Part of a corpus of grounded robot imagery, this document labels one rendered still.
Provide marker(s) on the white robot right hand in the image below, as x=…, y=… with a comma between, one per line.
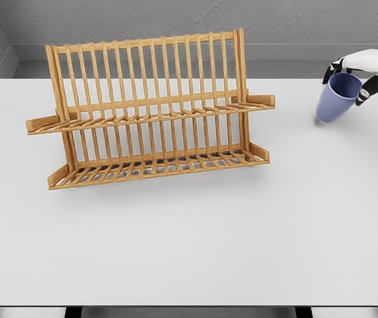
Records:
x=370, y=62

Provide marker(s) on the blue cup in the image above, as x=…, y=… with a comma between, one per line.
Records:
x=337, y=98

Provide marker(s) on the wooden two-tier dish rack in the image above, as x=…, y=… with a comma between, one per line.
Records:
x=152, y=109

